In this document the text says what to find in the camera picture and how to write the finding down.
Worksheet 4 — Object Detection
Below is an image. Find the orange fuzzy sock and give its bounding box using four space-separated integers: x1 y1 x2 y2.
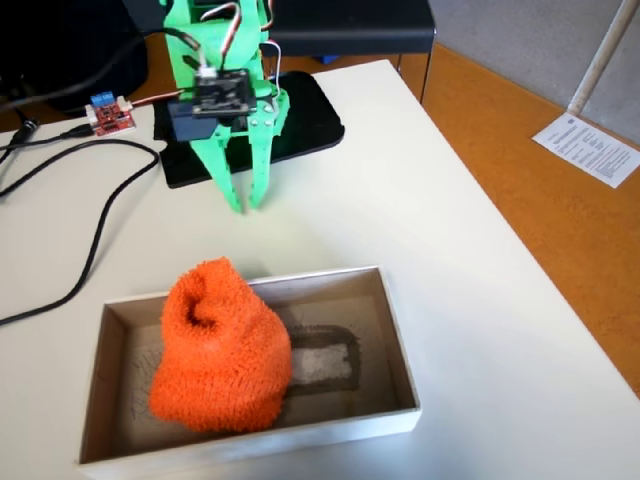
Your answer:
147 256 294 434

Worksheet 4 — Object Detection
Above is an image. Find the black base mat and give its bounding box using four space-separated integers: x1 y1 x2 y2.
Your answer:
152 69 347 190

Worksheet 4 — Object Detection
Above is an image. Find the red controller board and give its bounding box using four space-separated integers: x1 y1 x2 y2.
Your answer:
83 91 137 137

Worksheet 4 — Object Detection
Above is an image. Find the black barrel plug cable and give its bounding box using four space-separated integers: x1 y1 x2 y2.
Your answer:
0 117 41 164

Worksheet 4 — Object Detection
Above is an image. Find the shallow cardboard box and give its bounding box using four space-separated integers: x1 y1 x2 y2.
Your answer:
77 264 422 480

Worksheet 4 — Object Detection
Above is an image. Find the white pole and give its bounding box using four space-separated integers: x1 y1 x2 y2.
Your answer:
567 0 639 116

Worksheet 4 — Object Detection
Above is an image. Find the printed white paper sheet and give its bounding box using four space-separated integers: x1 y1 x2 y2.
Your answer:
531 112 640 190

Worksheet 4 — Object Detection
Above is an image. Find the tricolour servo wire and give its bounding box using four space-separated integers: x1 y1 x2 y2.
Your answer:
199 1 245 69

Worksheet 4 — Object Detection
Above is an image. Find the black USB plug cable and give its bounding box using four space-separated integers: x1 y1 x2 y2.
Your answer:
0 125 94 151

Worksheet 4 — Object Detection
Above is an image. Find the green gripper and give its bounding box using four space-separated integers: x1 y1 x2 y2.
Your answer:
163 20 292 215

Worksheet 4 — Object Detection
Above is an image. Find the thin white wire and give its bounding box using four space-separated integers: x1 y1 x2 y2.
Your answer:
259 40 283 81

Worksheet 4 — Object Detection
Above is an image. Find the black camera circuit board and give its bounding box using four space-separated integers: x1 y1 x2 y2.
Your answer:
166 68 260 145

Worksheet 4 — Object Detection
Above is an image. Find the black camera cable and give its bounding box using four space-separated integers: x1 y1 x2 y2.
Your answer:
0 28 201 109

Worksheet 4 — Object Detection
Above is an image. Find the black bag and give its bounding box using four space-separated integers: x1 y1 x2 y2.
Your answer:
0 0 151 114

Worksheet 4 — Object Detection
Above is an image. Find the thick black looping cable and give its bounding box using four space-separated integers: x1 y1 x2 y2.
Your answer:
0 138 161 326

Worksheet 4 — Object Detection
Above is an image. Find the orange servo wire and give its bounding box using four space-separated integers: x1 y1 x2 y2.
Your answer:
130 89 184 109

